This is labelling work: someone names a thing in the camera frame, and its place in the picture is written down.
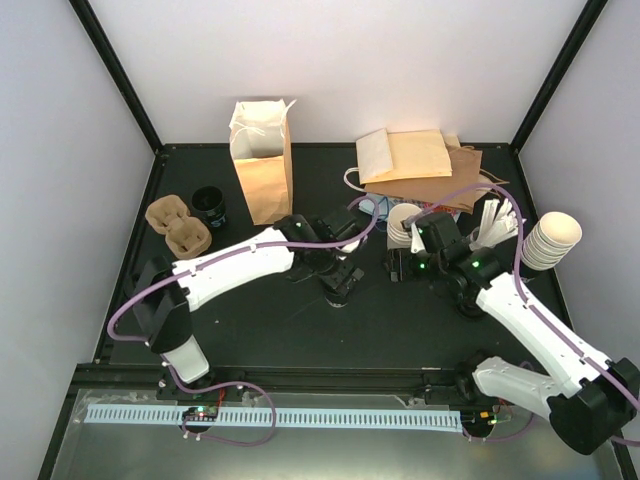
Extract black printed paper cup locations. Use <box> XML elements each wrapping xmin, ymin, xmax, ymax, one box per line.
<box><xmin>191</xmin><ymin>186</ymin><xmax>227</xmax><ymax>229</ymax></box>

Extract orange paper bag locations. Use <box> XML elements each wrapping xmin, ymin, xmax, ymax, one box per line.
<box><xmin>343</xmin><ymin>129</ymin><xmax>453</xmax><ymax>192</ymax></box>
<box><xmin>229</xmin><ymin>99</ymin><xmax>294</xmax><ymax>225</ymax></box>

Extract single white paper cup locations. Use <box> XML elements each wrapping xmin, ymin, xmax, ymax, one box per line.
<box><xmin>324</xmin><ymin>290</ymin><xmax>349</xmax><ymax>308</ymax></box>

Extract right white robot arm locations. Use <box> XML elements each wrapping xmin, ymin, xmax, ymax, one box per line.
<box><xmin>387</xmin><ymin>204</ymin><xmax>639</xmax><ymax>455</ymax></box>

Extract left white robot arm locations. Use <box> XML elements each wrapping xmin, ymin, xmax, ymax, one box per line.
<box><xmin>133</xmin><ymin>207</ymin><xmax>365</xmax><ymax>399</ymax></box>

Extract white paper cup stack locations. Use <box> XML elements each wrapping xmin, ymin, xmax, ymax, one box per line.
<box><xmin>386</xmin><ymin>203</ymin><xmax>421</xmax><ymax>250</ymax></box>

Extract right black lid stack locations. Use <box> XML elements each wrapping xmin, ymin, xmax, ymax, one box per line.
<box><xmin>456</xmin><ymin>300</ymin><xmax>486</xmax><ymax>321</ymax></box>

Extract brown kraft paper bag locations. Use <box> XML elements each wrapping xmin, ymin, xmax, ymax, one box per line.
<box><xmin>364</xmin><ymin>146</ymin><xmax>508</xmax><ymax>213</ymax></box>

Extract tilted paper cup stack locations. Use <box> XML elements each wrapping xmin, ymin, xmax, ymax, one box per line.
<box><xmin>520</xmin><ymin>211</ymin><xmax>583</xmax><ymax>280</ymax></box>

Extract brown pulp cup carrier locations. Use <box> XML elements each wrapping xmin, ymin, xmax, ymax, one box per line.
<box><xmin>145</xmin><ymin>194</ymin><xmax>212</xmax><ymax>260</ymax></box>

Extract small circuit board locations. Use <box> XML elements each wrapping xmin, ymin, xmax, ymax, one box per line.
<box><xmin>182</xmin><ymin>406</ymin><xmax>219</xmax><ymax>422</ymax></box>

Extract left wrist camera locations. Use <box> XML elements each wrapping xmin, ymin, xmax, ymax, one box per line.
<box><xmin>340</xmin><ymin>239</ymin><xmax>365</xmax><ymax>255</ymax></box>

